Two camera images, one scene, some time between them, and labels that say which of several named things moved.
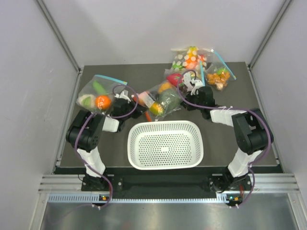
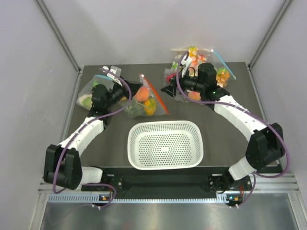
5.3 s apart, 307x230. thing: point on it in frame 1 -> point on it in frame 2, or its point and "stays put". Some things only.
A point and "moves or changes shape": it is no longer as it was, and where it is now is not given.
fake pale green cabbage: x=87 y=101 stays put
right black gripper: x=188 y=105 -> x=171 y=89
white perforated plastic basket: x=160 y=144 stays put
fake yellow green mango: x=157 y=109 -> x=150 y=106
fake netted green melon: x=171 y=98 moves or changes shape
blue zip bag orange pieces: x=218 y=74 stays put
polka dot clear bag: x=192 y=58 stays put
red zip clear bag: x=162 y=99 moves or changes shape
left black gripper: x=139 y=111 -> x=134 y=87
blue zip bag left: x=97 y=94 stays put
